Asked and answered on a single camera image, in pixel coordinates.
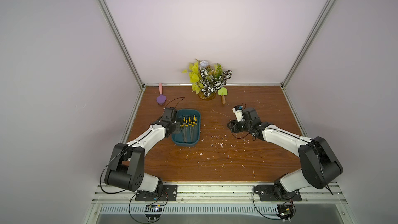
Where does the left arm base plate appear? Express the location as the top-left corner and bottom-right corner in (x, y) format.
(135, 184), (178, 202)

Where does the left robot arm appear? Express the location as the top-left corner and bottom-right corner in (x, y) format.
(102, 107), (179, 198)

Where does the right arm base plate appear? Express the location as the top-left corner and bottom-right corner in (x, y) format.
(253, 184), (302, 202)

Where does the potted plant in glass vase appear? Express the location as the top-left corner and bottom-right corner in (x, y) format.
(181, 59), (233, 100)

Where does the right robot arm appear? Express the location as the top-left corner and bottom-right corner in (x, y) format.
(227, 105), (344, 198)

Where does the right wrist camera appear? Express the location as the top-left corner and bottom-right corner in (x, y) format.
(233, 105), (244, 122)

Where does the controller board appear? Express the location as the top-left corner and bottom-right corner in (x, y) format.
(276, 202), (295, 222)
(144, 204), (164, 223)

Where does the teal plastic storage box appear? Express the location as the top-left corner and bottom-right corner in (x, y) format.
(172, 109), (201, 147)

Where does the left controller board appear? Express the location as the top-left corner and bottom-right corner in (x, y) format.
(144, 204), (164, 223)

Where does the right controller board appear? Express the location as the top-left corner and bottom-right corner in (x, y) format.
(276, 202), (295, 222)

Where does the green spatula wooden handle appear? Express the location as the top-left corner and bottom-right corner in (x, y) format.
(218, 87), (228, 105)

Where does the purple heart-shaped spatula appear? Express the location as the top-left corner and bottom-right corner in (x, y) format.
(156, 83), (167, 105)

